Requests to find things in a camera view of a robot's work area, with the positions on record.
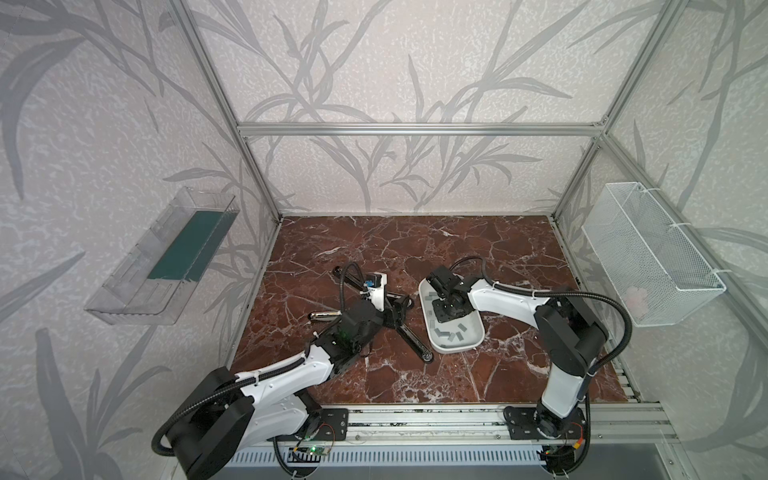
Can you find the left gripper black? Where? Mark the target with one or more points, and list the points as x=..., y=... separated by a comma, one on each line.
x=393, y=310

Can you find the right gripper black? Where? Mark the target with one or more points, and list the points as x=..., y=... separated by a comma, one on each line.
x=450, y=302

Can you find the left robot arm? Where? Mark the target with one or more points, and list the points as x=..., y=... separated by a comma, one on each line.
x=227, y=412

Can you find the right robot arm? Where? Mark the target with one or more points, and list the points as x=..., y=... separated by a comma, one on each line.
x=569, y=330

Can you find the white plastic tray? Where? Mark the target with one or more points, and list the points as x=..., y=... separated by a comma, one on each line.
x=473, y=322

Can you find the staple strips in tray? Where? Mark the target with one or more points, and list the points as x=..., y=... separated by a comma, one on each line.
x=450, y=333

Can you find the green circuit board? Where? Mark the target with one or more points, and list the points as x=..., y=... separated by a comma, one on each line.
x=310, y=453

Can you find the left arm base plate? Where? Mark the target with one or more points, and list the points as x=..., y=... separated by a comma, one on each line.
x=326, y=424

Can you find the aluminium front rail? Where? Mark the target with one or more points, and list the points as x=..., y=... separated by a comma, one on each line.
x=484, y=424

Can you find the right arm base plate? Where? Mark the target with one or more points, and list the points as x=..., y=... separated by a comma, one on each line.
x=537, y=423

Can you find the clear plastic wall bin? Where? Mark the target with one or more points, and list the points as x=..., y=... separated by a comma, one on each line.
x=155, y=281

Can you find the white wire mesh basket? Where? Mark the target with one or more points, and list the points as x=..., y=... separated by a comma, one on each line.
x=659, y=275

